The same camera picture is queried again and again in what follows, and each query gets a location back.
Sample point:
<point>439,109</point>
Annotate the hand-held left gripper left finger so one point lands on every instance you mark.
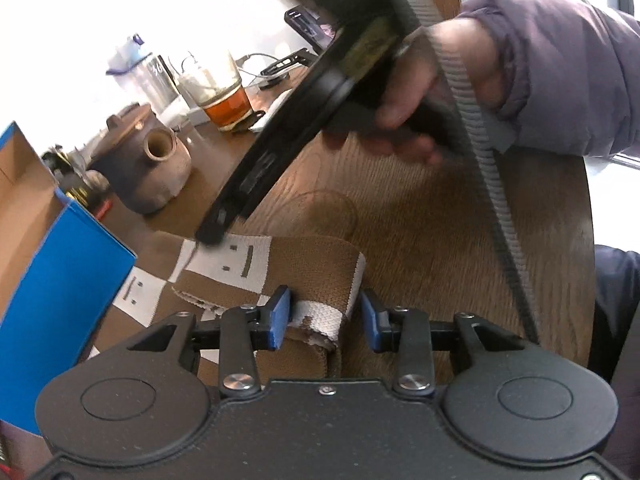
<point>280,317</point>

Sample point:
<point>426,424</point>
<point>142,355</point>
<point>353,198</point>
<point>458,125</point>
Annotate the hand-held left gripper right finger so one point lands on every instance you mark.
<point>372,320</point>

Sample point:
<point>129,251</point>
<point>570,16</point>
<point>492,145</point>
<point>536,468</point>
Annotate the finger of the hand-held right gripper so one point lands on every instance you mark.
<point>255,175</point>

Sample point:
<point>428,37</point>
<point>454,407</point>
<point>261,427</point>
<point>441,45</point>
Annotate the brown white checkered shopping bag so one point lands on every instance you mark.
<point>310,265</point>

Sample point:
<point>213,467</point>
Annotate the blue cardboard box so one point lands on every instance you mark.
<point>60,270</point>

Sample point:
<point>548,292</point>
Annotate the person's right forearm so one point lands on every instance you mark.
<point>565,70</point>

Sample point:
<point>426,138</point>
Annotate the crumpled clear plastic bag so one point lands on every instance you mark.
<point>75,170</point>

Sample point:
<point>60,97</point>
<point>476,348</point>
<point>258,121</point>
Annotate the person's right hand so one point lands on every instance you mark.
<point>465,60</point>

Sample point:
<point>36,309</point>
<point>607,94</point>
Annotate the black smartphone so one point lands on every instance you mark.
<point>312,27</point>

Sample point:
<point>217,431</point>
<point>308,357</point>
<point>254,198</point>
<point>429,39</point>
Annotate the black phone stand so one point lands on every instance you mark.
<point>287,62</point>

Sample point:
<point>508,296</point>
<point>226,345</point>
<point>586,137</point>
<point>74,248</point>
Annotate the white paper napkin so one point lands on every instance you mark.
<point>277,107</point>

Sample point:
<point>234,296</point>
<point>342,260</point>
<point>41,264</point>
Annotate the glass of tea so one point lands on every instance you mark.
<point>225,100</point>

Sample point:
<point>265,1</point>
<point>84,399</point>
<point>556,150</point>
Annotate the brown clay teapot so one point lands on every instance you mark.
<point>145,170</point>

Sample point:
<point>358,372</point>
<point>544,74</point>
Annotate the clear bottle with blue lid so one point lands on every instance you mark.
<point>147,75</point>

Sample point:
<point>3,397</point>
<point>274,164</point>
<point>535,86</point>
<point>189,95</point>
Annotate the person's dark pants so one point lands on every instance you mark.
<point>620,310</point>

